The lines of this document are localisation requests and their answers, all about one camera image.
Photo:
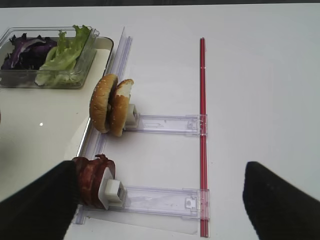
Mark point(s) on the front sesame bun top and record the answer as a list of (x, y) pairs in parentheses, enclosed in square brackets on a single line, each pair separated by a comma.
[(99, 105)]

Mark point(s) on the right clear long divider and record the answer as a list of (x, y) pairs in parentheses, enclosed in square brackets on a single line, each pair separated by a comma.
[(93, 141)]

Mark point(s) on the rear meat patty slice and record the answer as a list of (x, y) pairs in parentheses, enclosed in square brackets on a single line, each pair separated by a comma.
[(102, 166)]

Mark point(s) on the white bun-top pusher block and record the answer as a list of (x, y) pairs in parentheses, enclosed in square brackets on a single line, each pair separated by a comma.
[(132, 117)]

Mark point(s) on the clear patty pusher track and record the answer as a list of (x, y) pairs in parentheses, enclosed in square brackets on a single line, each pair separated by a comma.
[(187, 203)]

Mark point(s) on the green lettuce leaves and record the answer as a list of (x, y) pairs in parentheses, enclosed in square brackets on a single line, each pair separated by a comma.
[(59, 68)]

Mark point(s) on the clear bun-top pusher track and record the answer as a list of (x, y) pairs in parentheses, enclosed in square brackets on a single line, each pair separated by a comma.
[(192, 125)]

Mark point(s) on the rear sesame bun top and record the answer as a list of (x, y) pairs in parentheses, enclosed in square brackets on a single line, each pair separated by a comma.
[(119, 107)]

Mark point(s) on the sesame bun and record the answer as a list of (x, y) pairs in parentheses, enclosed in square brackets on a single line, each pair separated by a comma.
[(99, 105), (119, 107)]

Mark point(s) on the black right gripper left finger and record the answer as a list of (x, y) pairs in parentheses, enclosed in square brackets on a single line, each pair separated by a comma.
[(44, 209)]

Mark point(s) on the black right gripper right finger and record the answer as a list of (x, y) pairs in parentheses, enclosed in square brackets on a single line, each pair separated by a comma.
[(277, 209)]

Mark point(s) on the right red rail strip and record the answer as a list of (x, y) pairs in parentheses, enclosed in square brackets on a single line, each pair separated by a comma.
[(204, 222)]

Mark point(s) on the clear plastic salad container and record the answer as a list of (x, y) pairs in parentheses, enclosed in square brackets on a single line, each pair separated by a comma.
[(25, 78)]

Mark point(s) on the meat patty slice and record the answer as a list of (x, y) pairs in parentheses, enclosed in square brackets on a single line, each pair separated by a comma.
[(85, 172), (102, 166)]

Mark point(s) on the front meat patty slice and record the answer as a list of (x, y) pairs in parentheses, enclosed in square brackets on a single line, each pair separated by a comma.
[(85, 172)]

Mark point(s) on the white metal tray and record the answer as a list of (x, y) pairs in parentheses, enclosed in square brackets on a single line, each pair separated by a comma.
[(36, 122)]

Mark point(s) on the white patty pusher block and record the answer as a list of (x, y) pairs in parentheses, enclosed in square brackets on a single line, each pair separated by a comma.
[(111, 192)]

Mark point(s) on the purple cabbage leaves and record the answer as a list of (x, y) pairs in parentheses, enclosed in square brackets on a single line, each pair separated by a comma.
[(29, 53)]

